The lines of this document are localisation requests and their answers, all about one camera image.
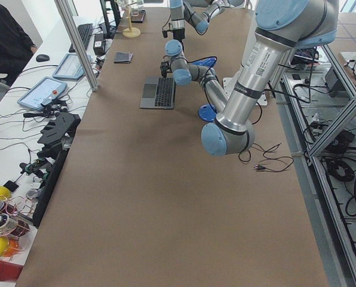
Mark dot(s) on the seated person in black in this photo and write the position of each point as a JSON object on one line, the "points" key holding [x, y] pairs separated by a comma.
{"points": [[16, 47]]}

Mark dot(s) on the dark grey wallet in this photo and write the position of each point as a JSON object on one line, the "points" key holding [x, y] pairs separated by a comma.
{"points": [[123, 57]]}

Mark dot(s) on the black power adapter box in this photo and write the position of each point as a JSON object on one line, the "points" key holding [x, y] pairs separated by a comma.
{"points": [[99, 45]]}

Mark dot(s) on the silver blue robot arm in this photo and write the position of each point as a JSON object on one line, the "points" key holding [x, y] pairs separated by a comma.
{"points": [[281, 26]]}

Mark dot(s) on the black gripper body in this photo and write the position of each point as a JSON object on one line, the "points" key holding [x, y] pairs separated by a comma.
{"points": [[165, 68]]}

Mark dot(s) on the yellow ball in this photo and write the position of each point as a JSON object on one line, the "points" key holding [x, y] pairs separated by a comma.
{"points": [[5, 193]]}

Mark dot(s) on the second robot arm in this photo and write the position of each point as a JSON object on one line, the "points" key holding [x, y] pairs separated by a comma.
{"points": [[182, 12]]}

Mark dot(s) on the black plastic rack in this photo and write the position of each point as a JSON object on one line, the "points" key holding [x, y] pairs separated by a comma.
{"points": [[52, 134]]}

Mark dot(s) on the red cup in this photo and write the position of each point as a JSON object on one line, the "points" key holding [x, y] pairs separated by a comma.
{"points": [[9, 272]]}

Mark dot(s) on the aluminium frame post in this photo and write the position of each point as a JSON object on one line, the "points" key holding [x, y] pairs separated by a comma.
{"points": [[68, 21]]}

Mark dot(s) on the wooden stand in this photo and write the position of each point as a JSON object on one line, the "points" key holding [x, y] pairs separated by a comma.
{"points": [[130, 31]]}

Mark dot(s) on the grey laptop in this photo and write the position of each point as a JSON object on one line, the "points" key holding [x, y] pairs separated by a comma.
{"points": [[158, 93]]}

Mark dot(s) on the blue desk lamp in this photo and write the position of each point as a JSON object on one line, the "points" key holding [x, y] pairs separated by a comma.
{"points": [[213, 90]]}

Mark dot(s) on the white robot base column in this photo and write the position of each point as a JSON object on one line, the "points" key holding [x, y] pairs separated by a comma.
{"points": [[234, 83]]}

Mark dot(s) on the copper wire basket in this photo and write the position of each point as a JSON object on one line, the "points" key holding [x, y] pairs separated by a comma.
{"points": [[18, 229]]}

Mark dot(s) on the black computer mouse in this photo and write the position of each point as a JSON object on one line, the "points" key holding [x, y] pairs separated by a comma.
{"points": [[42, 58]]}

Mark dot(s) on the black keyboard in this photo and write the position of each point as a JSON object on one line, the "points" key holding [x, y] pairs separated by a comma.
{"points": [[85, 31]]}

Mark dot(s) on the blue teach pendant tablet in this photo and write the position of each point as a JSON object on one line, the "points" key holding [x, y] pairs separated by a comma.
{"points": [[42, 93]]}

